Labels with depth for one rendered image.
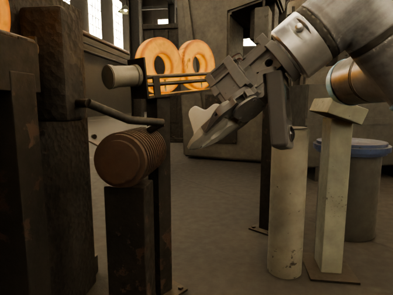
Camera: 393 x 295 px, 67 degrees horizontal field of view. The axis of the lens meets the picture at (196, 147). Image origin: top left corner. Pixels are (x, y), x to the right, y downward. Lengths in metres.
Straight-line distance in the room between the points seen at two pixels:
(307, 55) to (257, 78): 0.08
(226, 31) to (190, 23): 0.38
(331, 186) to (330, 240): 0.19
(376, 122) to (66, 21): 2.35
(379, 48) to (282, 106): 0.14
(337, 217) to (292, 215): 0.17
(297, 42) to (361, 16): 0.08
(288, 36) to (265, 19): 2.40
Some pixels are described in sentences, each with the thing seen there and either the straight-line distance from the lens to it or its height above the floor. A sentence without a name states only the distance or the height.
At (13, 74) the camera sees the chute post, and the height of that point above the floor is 0.65.
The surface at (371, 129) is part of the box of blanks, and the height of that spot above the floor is 0.40.
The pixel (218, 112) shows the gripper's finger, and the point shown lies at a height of 0.59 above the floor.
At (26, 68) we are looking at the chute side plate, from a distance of 0.60.
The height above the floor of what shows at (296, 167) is 0.40.
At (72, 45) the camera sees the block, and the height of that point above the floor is 0.72.
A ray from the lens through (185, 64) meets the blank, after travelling 0.95.
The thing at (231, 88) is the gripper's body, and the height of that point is 0.62.
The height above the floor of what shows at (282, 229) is 0.18.
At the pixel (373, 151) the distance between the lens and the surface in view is 1.41.
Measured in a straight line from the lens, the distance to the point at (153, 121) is 0.76.
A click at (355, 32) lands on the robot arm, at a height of 0.69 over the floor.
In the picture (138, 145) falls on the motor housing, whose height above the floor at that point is 0.51.
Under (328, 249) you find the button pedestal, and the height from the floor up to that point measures 0.10.
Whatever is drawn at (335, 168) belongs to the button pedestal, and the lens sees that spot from 1.10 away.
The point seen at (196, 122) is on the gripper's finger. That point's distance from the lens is 0.49.
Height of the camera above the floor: 0.60
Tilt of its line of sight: 8 degrees down
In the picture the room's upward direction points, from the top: straight up
